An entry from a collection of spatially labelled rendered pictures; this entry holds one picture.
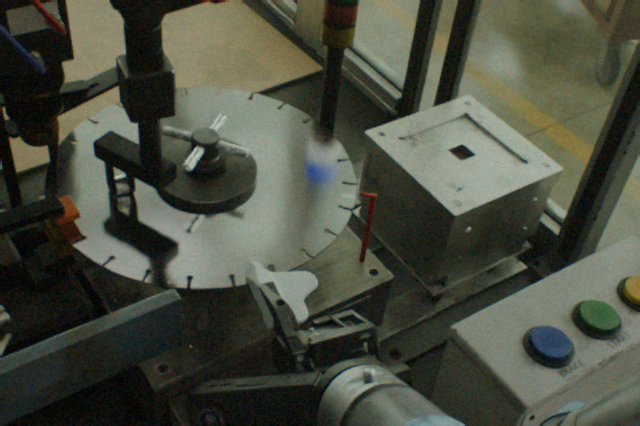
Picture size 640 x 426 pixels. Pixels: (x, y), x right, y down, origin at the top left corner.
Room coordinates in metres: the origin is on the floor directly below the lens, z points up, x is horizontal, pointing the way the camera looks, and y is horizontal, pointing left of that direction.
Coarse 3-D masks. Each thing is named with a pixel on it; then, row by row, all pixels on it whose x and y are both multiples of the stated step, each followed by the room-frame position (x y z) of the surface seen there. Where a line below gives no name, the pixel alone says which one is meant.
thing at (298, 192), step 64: (128, 128) 0.73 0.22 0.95; (192, 128) 0.75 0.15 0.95; (256, 128) 0.76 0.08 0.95; (320, 128) 0.78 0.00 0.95; (64, 192) 0.61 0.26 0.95; (128, 192) 0.63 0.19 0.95; (256, 192) 0.65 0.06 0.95; (320, 192) 0.66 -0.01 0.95; (128, 256) 0.54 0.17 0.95; (192, 256) 0.55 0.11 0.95; (256, 256) 0.56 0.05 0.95
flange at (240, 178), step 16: (176, 144) 0.70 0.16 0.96; (176, 160) 0.67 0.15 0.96; (224, 160) 0.67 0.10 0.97; (240, 160) 0.69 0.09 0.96; (192, 176) 0.65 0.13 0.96; (208, 176) 0.65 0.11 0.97; (224, 176) 0.66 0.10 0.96; (240, 176) 0.66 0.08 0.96; (256, 176) 0.67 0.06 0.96; (176, 192) 0.62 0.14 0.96; (192, 192) 0.63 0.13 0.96; (208, 192) 0.63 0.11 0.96; (224, 192) 0.63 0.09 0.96; (240, 192) 0.64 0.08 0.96; (208, 208) 0.62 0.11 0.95
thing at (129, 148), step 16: (144, 128) 0.59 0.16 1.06; (160, 128) 0.60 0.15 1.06; (96, 144) 0.62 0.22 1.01; (112, 144) 0.62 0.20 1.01; (128, 144) 0.63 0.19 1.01; (144, 144) 0.59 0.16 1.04; (160, 144) 0.60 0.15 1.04; (112, 160) 0.61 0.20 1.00; (128, 160) 0.60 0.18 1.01; (144, 160) 0.59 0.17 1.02; (160, 160) 0.60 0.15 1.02; (112, 176) 0.61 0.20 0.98; (128, 176) 0.63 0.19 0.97; (144, 176) 0.59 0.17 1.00; (160, 176) 0.59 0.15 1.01; (176, 176) 0.60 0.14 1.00; (112, 192) 0.61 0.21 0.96
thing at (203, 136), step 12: (216, 120) 0.70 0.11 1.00; (168, 132) 0.67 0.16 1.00; (180, 132) 0.67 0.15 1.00; (204, 132) 0.67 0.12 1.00; (216, 132) 0.68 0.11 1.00; (192, 144) 0.66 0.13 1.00; (204, 144) 0.66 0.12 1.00; (216, 144) 0.66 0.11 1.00; (228, 144) 0.66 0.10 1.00; (192, 156) 0.64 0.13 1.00; (204, 156) 0.65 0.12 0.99; (216, 156) 0.66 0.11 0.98; (240, 156) 0.66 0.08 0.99; (192, 168) 0.62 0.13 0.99
